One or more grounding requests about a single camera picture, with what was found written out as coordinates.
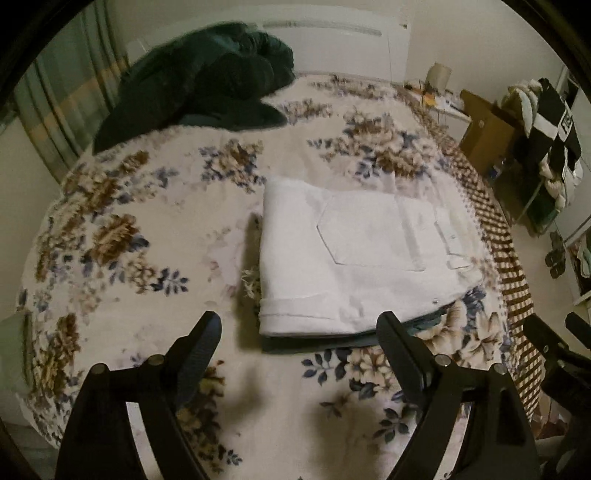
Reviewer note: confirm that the beige lamp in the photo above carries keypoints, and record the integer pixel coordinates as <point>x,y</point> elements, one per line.
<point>438,77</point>

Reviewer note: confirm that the left gripper black finger at edge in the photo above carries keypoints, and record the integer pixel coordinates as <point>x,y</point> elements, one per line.
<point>567,373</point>

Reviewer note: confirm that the black white jacket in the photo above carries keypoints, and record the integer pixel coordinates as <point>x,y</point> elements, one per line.
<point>553,140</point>

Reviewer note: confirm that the dark shoes on floor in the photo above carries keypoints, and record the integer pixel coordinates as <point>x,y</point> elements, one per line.
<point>555,260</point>

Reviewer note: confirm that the white headboard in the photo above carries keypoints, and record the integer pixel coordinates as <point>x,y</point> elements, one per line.
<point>324,39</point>

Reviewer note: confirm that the brown checkered sheet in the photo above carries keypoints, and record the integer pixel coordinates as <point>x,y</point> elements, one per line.
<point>495,234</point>

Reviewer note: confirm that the large cardboard box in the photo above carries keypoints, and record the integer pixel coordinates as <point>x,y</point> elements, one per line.
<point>490,137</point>

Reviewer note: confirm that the folded blue jeans stack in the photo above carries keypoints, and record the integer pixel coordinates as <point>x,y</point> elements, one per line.
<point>293,345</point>

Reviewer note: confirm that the floral bed blanket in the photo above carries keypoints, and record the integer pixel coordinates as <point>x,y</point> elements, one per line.
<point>147,236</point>

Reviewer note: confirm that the dark green blanket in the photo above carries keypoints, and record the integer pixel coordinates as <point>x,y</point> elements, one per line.
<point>215,77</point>

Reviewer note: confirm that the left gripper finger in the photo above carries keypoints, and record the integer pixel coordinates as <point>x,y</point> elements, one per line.
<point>498,441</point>
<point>98,441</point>

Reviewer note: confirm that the white nightstand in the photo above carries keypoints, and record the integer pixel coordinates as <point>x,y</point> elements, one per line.
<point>439,104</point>

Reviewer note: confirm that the green curtain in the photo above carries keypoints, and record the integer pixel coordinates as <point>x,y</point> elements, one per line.
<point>71,87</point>

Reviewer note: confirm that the white pants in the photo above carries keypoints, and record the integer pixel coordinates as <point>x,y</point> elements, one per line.
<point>331,262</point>

